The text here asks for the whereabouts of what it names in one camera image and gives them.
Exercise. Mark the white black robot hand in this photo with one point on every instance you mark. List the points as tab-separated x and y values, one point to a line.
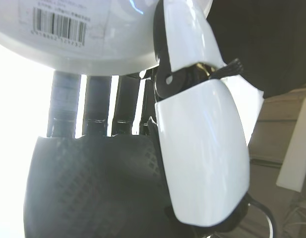
93	186

